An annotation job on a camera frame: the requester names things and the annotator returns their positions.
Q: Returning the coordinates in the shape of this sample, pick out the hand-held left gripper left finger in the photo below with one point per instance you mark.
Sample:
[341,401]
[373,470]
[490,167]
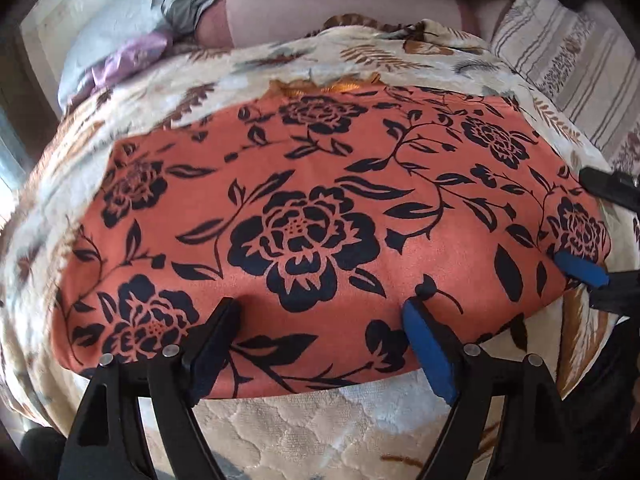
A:
[212,355]

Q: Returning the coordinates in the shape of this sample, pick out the grey and white pillow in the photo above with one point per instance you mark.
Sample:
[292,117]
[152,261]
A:
[115,25]

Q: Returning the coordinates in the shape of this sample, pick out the cream leaf-print blanket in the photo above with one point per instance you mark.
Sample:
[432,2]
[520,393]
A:
[165,80]

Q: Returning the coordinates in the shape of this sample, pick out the brown patterned cloth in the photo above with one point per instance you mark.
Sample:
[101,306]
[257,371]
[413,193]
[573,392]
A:
[350,21]

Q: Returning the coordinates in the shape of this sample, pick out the purple cloth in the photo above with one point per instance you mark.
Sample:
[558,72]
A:
[135,55]

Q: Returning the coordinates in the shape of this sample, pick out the orange floral shirt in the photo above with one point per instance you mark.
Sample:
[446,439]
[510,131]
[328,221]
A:
[320,185]

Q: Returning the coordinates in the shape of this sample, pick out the white quilted mattress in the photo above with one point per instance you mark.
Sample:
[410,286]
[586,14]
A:
[310,430]

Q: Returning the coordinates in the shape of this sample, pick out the striped floral pillow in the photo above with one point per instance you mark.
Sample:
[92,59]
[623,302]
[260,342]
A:
[565,45]

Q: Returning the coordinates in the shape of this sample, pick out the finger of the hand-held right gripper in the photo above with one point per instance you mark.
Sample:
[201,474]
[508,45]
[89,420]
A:
[580,267]
[610,185]

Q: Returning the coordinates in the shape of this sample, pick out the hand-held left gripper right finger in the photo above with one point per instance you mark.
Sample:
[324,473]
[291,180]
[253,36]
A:
[430,355]

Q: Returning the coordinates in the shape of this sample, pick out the pink and white bolster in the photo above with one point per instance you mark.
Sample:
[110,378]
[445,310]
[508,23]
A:
[350,10]

